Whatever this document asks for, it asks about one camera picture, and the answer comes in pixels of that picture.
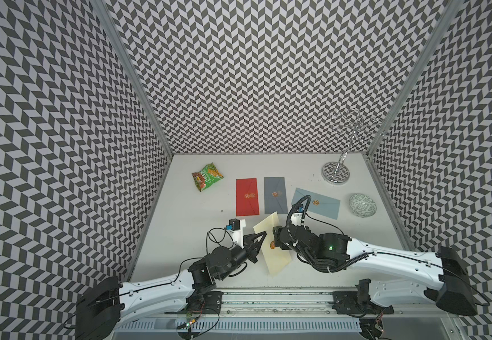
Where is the aluminium front rail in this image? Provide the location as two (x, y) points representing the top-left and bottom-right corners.
(101, 287), (455, 320)

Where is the right circuit board with wires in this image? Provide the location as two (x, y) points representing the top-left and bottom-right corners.
(359, 316), (391, 340)

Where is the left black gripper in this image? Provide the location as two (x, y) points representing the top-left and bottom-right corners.
(217, 231), (267, 282)

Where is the green snack bag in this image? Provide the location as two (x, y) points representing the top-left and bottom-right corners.
(192, 163), (224, 192)

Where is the chrome jewellery stand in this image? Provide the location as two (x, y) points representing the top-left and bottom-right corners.
(321, 109), (383, 185)

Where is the cream yellow envelope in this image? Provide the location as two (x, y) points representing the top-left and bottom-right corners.
(253, 212), (291, 277)

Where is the light blue envelope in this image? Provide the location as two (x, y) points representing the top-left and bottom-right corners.
(291, 188), (340, 220)

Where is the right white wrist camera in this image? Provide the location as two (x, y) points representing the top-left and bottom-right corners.
(290, 203), (305, 227)

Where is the circuit board with wires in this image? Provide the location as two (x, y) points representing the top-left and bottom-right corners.
(359, 316), (391, 340)
(176, 314), (221, 339)

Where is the left circuit board with wires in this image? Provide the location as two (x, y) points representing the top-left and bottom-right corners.
(176, 314), (221, 339)

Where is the dark grey envelope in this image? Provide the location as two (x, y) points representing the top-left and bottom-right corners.
(264, 177), (288, 215)

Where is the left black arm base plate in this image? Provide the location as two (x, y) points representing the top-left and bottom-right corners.
(165, 291), (223, 316)

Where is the green patterned ceramic dish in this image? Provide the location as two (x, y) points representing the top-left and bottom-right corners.
(349, 194), (378, 218)

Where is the red envelope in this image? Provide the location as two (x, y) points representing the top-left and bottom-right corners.
(236, 178), (260, 217)

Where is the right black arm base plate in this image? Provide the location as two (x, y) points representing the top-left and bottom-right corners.
(332, 279), (395, 318)

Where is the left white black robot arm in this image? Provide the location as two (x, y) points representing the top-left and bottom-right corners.
(74, 232), (267, 339)

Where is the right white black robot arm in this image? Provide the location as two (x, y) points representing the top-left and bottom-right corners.
(272, 225), (490, 317)

